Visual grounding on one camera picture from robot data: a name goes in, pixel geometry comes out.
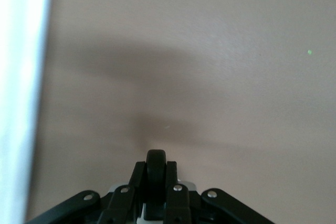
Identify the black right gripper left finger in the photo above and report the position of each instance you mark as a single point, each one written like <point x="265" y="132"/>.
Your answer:
<point x="123" y="197"/>

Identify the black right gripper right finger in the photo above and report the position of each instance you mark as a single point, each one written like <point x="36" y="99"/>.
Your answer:
<point x="181" y="197"/>

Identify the white cloth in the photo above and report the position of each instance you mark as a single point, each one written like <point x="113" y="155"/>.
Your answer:
<point x="18" y="90"/>

